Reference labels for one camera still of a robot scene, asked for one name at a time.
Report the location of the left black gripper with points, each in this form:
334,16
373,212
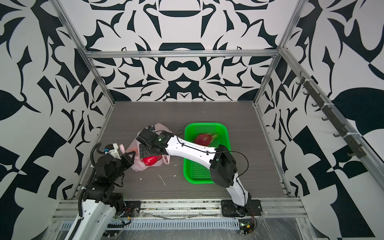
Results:
127,161

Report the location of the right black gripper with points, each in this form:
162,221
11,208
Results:
144,151

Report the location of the pink plastic bag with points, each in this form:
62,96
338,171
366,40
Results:
141,152

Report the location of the red dragon fruit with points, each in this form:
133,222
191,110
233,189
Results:
205,139

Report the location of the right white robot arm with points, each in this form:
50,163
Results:
220,161

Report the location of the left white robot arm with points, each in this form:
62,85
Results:
99,207

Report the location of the small circuit board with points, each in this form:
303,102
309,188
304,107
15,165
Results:
247,226

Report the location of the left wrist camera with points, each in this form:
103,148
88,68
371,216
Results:
113,150

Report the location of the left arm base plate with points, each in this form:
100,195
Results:
130,209

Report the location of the white slotted cable duct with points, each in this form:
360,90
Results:
185,224

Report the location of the aluminium frame rail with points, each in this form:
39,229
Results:
181,54

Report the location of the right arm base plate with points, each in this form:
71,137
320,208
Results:
230,210

